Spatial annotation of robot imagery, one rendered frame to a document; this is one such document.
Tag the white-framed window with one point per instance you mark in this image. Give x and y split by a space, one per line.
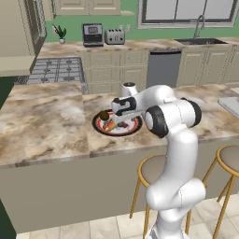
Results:
189 12

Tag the beige drawer cupboard run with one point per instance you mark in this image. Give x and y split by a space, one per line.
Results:
105 70

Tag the large black-rimmed plate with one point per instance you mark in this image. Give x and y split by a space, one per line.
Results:
129 130

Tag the black coffee machine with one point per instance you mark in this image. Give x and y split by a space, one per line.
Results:
92 35

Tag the beige wall cupboards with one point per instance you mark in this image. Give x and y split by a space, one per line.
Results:
88 7

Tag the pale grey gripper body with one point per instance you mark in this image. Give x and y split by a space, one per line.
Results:
126 116

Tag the grey dishwasher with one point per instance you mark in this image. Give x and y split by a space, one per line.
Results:
163 69

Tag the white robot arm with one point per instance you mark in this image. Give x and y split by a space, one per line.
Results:
179 146

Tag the beige sink cupboard run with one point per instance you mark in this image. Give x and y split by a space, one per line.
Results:
208 65

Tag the beige range hood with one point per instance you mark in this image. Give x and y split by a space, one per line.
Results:
18 37

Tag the black sink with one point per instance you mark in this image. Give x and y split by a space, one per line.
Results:
200 41

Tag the white wall socket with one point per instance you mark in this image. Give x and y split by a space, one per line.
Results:
128 28
121 27

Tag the silver tap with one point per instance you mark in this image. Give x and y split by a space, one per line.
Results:
199 25

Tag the dark red food piece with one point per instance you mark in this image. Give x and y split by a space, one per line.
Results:
124 125

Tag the yellow-legged round stool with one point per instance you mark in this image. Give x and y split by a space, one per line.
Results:
152 169
230 158

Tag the silver toaster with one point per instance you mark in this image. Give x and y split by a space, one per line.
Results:
114 37

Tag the brown round mushroom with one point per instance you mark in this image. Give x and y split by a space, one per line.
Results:
104 116

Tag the potted green plant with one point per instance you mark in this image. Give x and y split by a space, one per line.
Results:
61 33

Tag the grey gas hob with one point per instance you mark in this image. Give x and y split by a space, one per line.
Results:
56 70

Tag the orange hot dog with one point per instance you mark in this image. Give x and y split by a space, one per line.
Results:
109 126

